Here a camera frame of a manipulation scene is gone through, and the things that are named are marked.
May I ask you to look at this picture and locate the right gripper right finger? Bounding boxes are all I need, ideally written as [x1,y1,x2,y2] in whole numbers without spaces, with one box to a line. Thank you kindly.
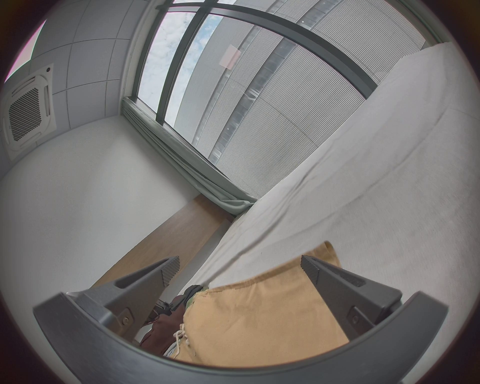
[301,254,403,343]

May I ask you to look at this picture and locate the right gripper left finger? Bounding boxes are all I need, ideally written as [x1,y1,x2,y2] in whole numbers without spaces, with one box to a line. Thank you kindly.
[76,256,181,344]

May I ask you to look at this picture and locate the mustard yellow shorts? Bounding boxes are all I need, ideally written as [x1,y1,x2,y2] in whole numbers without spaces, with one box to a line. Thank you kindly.
[173,241,352,367]

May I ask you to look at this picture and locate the bed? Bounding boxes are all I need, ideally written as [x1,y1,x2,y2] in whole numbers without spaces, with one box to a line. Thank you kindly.
[88,41,478,376]

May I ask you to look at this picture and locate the brown shorts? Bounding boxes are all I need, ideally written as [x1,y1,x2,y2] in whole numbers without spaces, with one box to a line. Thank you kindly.
[140,305,187,356]

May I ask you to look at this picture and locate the black garment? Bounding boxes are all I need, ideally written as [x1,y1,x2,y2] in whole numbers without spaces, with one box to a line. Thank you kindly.
[175,285,199,301]

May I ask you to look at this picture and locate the green garment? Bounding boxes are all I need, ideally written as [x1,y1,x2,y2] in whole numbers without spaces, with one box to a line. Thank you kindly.
[185,287,207,309]

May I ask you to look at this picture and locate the blue-green curtain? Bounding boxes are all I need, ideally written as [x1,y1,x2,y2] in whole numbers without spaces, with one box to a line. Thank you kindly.
[122,95,258,217]

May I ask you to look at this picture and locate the white ceiling air vent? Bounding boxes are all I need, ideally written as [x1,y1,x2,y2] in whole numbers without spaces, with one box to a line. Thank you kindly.
[2,63,58,161]

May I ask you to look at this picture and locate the window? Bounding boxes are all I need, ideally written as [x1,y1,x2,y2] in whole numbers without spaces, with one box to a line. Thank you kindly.
[135,0,448,200]

